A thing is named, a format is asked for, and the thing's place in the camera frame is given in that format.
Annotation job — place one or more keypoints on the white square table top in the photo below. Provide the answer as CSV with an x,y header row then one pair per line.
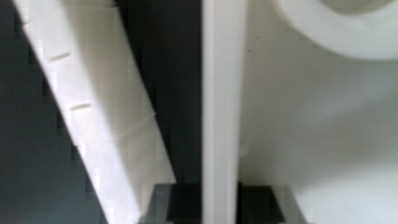
x,y
301,108

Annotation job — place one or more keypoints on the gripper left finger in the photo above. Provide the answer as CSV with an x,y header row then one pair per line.
x,y
175,205

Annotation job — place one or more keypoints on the white U-shaped border fence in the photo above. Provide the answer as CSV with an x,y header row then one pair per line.
x,y
79,40

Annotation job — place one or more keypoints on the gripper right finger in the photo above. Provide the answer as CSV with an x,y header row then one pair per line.
x,y
260,210

